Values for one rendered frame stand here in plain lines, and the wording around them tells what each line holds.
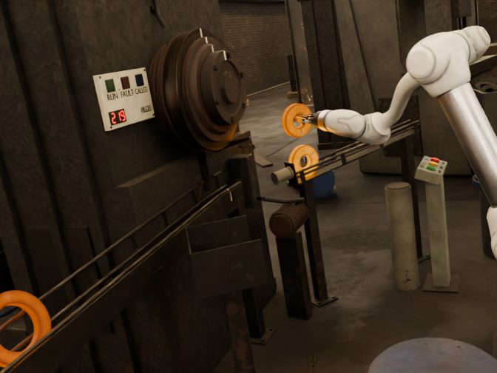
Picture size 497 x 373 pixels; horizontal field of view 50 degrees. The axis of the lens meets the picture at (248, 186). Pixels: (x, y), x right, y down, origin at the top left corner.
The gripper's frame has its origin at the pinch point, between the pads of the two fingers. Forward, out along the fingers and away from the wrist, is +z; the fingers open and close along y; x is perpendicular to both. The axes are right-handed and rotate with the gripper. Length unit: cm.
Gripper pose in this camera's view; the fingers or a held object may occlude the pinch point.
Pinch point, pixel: (296, 117)
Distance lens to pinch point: 247.3
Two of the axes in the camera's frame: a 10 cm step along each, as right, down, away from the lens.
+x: -1.4, -9.5, -2.8
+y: 8.6, -2.6, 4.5
